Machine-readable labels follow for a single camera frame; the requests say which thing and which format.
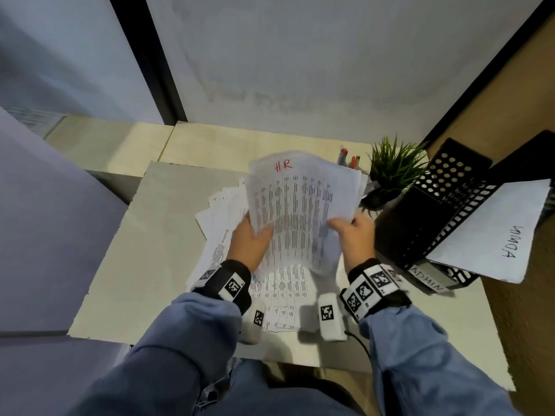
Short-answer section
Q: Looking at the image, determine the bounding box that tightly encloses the person's left hand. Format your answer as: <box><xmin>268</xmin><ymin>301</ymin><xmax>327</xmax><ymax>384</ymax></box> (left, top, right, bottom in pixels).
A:
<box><xmin>226</xmin><ymin>211</ymin><xmax>274</xmax><ymax>273</ymax></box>

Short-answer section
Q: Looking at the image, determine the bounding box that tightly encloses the person's right hand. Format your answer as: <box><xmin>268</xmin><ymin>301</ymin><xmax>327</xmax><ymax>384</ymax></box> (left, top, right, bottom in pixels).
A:
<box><xmin>327</xmin><ymin>211</ymin><xmax>376</xmax><ymax>273</ymax></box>

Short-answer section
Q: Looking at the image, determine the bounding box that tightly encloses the pile of printed papers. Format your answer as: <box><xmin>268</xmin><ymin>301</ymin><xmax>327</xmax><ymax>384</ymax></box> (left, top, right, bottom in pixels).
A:
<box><xmin>186</xmin><ymin>177</ymin><xmax>343</xmax><ymax>333</ymax></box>

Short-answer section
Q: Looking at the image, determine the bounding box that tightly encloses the printed paper sheet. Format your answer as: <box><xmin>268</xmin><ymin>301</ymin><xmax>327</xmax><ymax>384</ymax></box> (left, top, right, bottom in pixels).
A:
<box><xmin>427</xmin><ymin>179</ymin><xmax>552</xmax><ymax>284</ymax></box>
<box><xmin>246</xmin><ymin>150</ymin><xmax>363</xmax><ymax>278</ymax></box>

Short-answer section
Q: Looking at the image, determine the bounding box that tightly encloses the person's left forearm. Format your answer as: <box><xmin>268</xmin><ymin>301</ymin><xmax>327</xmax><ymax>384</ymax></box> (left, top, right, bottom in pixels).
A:
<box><xmin>65</xmin><ymin>292</ymin><xmax>243</xmax><ymax>416</ymax></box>

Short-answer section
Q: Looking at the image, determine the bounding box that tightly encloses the person's right forearm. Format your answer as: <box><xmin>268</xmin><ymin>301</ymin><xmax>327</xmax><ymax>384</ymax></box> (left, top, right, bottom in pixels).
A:
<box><xmin>358</xmin><ymin>305</ymin><xmax>521</xmax><ymax>416</ymax></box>

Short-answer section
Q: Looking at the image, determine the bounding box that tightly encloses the black left wrist band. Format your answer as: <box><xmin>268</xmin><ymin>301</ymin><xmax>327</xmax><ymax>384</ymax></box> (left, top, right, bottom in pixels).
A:
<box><xmin>190</xmin><ymin>259</ymin><xmax>252</xmax><ymax>315</ymax></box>

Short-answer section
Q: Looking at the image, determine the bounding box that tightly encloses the black wrist band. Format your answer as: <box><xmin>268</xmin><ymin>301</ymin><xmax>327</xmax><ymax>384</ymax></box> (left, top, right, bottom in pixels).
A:
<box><xmin>339</xmin><ymin>258</ymin><xmax>413</xmax><ymax>324</ymax></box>
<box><xmin>190</xmin><ymin>259</ymin><xmax>252</xmax><ymax>315</ymax></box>

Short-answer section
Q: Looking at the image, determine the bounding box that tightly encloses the black right wrist band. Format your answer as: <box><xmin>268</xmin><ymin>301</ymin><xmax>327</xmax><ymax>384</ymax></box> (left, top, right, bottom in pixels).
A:
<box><xmin>339</xmin><ymin>258</ymin><xmax>413</xmax><ymax>324</ymax></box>

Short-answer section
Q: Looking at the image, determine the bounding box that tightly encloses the green potted plant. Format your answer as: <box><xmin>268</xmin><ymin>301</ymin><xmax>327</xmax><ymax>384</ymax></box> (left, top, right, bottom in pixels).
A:
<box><xmin>360</xmin><ymin>135</ymin><xmax>430</xmax><ymax>213</ymax></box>

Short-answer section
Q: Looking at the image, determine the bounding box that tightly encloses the beige table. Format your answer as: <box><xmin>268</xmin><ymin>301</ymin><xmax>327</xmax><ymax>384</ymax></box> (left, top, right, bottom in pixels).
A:
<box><xmin>67</xmin><ymin>161</ymin><xmax>517</xmax><ymax>393</ymax></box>

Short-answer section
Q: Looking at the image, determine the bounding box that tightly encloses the grey partition panel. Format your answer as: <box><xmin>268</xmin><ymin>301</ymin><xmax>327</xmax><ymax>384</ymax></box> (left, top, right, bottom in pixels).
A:
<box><xmin>0</xmin><ymin>107</ymin><xmax>131</xmax><ymax>339</ymax></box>

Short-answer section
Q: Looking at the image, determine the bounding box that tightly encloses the black corner trim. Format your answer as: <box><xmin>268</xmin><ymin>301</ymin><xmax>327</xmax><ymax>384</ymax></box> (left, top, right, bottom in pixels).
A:
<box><xmin>423</xmin><ymin>0</ymin><xmax>555</xmax><ymax>148</ymax></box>

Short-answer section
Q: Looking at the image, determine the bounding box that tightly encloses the grey vent grille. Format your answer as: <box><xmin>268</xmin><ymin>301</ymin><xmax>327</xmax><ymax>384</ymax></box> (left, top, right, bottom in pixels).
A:
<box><xmin>6</xmin><ymin>107</ymin><xmax>66</xmax><ymax>139</ymax></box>

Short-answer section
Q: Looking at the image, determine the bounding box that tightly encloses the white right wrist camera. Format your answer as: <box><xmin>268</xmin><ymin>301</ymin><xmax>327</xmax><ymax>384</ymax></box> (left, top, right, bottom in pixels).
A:
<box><xmin>317</xmin><ymin>293</ymin><xmax>347</xmax><ymax>342</ymax></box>

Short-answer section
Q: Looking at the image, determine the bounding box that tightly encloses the black cable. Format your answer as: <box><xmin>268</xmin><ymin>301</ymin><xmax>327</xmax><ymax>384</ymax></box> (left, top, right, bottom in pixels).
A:
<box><xmin>345</xmin><ymin>331</ymin><xmax>372</xmax><ymax>360</ymax></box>

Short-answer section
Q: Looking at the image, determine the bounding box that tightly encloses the black wall post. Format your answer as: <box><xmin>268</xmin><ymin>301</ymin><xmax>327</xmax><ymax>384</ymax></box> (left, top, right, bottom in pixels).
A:
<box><xmin>108</xmin><ymin>0</ymin><xmax>188</xmax><ymax>126</ymax></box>

